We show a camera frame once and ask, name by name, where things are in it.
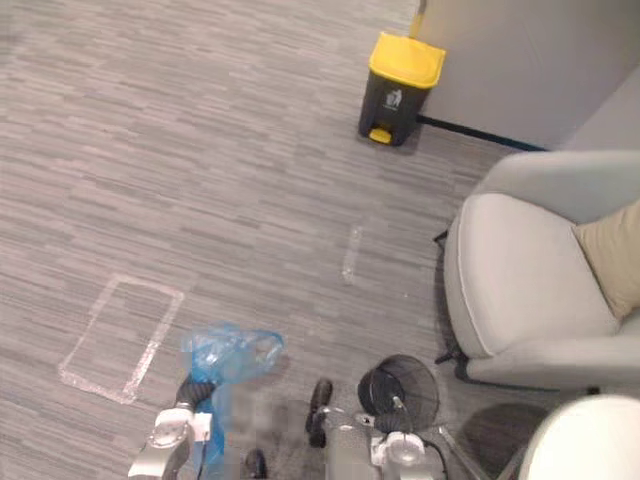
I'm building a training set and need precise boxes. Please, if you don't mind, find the black mesh small bin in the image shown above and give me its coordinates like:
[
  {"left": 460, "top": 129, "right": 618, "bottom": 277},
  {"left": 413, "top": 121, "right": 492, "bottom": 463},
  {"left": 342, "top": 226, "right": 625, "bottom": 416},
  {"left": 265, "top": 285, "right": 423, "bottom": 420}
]
[{"left": 356, "top": 353, "right": 442, "bottom": 434}]

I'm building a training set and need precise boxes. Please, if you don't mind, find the beige cushion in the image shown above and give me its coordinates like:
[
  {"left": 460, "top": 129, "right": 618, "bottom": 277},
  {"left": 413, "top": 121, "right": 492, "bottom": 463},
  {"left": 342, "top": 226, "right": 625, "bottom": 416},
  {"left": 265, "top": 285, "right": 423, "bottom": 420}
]
[{"left": 571, "top": 201, "right": 640, "bottom": 322}]

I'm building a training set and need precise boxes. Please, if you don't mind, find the yellow broom handle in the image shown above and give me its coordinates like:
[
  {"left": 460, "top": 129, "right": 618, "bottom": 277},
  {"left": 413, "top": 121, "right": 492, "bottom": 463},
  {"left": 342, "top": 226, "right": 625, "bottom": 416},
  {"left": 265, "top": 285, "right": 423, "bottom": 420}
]
[{"left": 409, "top": 0, "right": 430, "bottom": 39}]

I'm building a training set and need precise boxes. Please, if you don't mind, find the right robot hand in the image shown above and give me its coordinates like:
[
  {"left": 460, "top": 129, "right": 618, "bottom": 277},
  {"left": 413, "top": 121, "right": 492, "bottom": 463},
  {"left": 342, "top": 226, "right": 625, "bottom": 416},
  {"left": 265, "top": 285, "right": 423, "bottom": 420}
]
[{"left": 372, "top": 396, "right": 418, "bottom": 435}]

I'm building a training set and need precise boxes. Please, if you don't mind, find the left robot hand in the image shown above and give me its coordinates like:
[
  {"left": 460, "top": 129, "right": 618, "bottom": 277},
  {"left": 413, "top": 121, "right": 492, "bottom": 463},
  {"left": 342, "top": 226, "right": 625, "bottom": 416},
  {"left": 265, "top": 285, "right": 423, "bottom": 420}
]
[{"left": 177, "top": 374, "right": 222, "bottom": 409}]

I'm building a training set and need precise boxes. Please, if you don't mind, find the black bin with yellow lid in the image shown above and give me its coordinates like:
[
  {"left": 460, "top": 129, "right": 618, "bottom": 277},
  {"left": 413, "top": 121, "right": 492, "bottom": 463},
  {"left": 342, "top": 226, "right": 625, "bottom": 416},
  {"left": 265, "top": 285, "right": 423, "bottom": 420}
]
[{"left": 356, "top": 31, "right": 448, "bottom": 148}]

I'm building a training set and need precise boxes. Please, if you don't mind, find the silver table leg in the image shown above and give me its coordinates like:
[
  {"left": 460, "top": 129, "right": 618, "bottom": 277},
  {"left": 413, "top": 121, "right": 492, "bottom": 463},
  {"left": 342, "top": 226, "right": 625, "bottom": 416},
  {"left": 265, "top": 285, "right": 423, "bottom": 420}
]
[{"left": 437, "top": 425, "right": 484, "bottom": 480}]

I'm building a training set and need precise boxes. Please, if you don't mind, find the right dark robot foot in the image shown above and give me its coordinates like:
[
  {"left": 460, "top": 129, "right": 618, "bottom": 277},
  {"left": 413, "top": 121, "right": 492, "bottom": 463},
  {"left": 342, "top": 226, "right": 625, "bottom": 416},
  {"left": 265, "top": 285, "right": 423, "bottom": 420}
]
[{"left": 305, "top": 378, "right": 335, "bottom": 449}]

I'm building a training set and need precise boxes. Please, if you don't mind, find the blue plastic rubbish bag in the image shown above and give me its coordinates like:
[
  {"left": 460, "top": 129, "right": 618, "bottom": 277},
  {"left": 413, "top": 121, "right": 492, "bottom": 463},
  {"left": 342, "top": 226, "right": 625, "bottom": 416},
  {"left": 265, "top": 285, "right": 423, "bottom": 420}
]
[{"left": 179, "top": 321, "right": 287, "bottom": 475}]

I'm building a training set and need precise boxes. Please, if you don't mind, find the light grey armchair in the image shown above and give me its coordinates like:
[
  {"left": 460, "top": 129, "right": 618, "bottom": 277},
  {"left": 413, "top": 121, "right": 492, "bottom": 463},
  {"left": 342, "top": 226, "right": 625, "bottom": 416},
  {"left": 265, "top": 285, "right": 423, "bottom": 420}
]
[{"left": 433, "top": 149, "right": 640, "bottom": 397}]

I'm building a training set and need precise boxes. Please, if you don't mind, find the black skirting strip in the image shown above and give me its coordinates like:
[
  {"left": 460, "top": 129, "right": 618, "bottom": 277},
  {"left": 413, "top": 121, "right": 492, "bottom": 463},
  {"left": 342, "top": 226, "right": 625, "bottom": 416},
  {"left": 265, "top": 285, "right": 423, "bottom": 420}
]
[{"left": 416, "top": 113, "right": 550, "bottom": 153}]

